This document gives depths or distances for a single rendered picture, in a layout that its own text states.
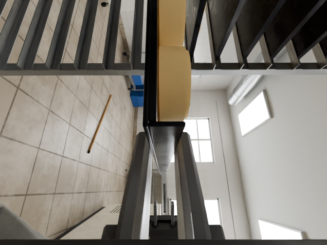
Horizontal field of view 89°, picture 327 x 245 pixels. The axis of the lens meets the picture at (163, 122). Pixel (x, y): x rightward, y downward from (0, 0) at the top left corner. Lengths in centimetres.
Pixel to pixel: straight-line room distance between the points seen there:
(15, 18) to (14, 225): 74
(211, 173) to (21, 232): 475
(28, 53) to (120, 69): 33
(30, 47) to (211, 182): 467
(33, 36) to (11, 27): 10
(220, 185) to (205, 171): 52
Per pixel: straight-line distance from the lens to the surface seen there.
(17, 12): 94
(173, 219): 54
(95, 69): 63
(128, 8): 293
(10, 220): 38
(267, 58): 68
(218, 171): 502
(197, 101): 557
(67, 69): 66
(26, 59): 76
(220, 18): 61
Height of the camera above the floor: 87
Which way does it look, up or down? level
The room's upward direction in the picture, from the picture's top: 90 degrees clockwise
